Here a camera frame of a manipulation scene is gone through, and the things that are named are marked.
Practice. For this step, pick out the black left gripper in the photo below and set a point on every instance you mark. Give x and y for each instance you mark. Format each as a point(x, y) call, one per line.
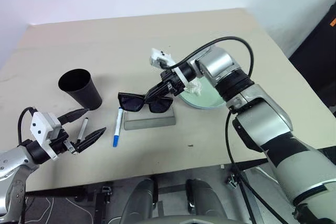
point(61, 145)

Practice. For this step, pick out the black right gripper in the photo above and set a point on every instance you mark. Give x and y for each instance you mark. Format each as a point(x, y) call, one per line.
point(173, 82)

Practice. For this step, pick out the black sunglasses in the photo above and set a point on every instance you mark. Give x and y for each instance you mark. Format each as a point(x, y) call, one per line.
point(131, 102)

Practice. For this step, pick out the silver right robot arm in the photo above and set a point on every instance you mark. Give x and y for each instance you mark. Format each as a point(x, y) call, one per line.
point(262, 119)

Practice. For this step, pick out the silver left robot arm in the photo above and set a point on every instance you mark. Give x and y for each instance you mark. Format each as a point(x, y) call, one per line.
point(10, 161)

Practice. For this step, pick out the grey glasses case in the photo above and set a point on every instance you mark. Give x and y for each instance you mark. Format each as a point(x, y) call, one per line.
point(149, 123)

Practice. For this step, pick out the black cup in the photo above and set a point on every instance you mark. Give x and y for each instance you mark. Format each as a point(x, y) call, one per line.
point(81, 90)

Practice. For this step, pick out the black and white marker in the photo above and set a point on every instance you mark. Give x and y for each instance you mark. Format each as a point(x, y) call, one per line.
point(82, 129)

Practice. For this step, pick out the blue and white marker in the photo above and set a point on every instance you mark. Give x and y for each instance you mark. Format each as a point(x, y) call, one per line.
point(117, 129)

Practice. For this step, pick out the crumpled white tissue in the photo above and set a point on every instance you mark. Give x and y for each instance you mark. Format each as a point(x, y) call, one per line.
point(194, 87)

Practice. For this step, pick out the light green plate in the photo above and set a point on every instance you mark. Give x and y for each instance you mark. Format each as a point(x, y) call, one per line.
point(202, 98)

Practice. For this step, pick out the metal table clamp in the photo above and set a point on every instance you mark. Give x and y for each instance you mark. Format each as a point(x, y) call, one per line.
point(106, 190)
point(232, 182)

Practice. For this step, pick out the black floor mat white lines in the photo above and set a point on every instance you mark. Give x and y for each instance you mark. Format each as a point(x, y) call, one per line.
point(52, 211)

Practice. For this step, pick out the dark grey rounded shape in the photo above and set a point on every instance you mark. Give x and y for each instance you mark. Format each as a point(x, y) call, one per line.
point(204, 200)
point(139, 203)

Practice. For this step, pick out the black box with orange label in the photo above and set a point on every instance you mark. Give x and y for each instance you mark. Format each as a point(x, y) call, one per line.
point(315, 58)

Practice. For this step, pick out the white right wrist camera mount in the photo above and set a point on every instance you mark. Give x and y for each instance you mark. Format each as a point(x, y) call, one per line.
point(158, 57)

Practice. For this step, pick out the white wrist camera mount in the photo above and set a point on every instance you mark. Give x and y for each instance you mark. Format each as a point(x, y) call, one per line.
point(39, 127)
point(158, 57)

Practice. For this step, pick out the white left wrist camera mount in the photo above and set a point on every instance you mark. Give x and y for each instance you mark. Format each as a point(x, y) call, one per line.
point(39, 127)

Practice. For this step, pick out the black table frame bar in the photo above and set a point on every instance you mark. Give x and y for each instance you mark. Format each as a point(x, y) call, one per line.
point(55, 193)

